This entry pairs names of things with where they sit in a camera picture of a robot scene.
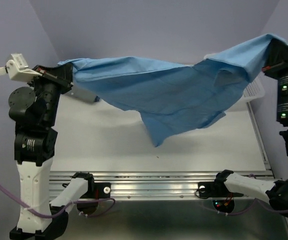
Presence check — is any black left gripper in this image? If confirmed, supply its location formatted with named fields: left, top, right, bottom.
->
left=28, top=61, right=75, bottom=125

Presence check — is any light blue long sleeve shirt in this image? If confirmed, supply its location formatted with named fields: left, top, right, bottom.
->
left=69, top=34, right=286, bottom=147

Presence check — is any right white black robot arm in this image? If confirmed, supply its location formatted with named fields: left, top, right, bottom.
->
left=211, top=39, right=288, bottom=218

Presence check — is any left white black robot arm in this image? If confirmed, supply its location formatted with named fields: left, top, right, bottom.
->
left=8, top=63, right=95, bottom=240

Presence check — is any folded grey button shirt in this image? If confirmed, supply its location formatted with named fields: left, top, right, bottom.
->
left=70, top=86, right=97, bottom=103

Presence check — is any white plastic mesh basket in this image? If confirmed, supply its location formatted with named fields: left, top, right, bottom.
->
left=203, top=51, right=266, bottom=103

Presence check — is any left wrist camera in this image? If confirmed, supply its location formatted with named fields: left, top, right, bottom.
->
left=0, top=53, right=42, bottom=83

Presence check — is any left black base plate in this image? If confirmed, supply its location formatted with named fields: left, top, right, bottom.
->
left=81, top=182, right=111, bottom=199

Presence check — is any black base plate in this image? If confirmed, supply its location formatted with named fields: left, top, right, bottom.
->
left=195, top=181, right=244, bottom=199
left=81, top=182, right=111, bottom=199

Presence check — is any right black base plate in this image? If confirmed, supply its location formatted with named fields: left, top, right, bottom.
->
left=195, top=181, right=244, bottom=199

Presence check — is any aluminium mounting rail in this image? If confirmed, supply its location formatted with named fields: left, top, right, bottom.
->
left=49, top=169, right=282, bottom=201

